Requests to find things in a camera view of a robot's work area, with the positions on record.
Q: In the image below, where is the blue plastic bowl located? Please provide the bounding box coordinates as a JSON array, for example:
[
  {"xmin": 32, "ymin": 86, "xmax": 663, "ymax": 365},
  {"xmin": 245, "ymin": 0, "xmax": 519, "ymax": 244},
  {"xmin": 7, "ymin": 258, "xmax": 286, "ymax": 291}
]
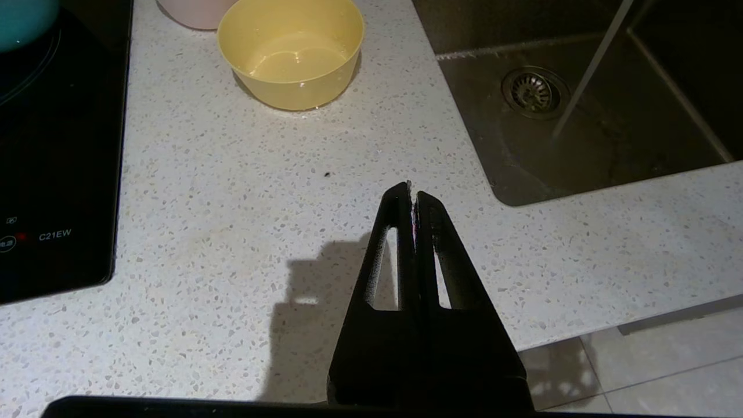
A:
[{"xmin": 0, "ymin": 0, "xmax": 62, "ymax": 54}]

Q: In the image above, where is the metal sink drain strainer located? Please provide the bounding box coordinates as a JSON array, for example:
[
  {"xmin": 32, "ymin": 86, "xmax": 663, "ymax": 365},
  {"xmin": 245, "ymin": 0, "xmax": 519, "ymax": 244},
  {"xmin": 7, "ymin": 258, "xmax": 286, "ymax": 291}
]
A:
[{"xmin": 500, "ymin": 66, "xmax": 571, "ymax": 121}]

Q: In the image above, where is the black induction cooktop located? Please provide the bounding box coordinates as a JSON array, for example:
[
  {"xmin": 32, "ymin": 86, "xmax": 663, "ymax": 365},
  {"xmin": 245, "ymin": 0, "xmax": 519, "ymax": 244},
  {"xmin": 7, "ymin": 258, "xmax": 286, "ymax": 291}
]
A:
[{"xmin": 0, "ymin": 0, "xmax": 134, "ymax": 305}]

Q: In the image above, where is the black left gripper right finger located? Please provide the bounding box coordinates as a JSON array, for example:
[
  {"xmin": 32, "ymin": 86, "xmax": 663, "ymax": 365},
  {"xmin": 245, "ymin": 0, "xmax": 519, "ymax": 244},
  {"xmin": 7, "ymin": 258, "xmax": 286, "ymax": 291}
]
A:
[{"xmin": 415, "ymin": 190, "xmax": 533, "ymax": 410}]

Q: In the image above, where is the yellow plastic bowl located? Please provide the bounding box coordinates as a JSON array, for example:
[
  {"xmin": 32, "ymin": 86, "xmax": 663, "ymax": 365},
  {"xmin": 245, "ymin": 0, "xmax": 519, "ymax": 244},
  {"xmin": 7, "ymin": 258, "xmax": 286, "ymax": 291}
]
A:
[{"xmin": 217, "ymin": 0, "xmax": 365, "ymax": 111}]

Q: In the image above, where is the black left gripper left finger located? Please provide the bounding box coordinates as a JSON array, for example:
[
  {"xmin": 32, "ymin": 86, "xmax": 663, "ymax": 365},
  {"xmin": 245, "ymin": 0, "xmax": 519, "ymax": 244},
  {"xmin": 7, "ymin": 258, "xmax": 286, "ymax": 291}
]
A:
[{"xmin": 328, "ymin": 182, "xmax": 427, "ymax": 407}]

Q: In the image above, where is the stainless steel sink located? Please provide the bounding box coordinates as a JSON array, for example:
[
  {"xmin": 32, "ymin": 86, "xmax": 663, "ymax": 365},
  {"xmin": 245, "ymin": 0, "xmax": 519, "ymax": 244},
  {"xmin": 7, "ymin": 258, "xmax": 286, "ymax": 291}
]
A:
[{"xmin": 412, "ymin": 0, "xmax": 743, "ymax": 208}]

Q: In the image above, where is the pink plastic bowl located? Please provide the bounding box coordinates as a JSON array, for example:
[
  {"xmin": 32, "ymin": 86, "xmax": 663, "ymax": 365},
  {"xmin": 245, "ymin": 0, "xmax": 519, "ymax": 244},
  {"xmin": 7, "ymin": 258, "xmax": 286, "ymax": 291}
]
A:
[{"xmin": 156, "ymin": 0, "xmax": 239, "ymax": 31}]

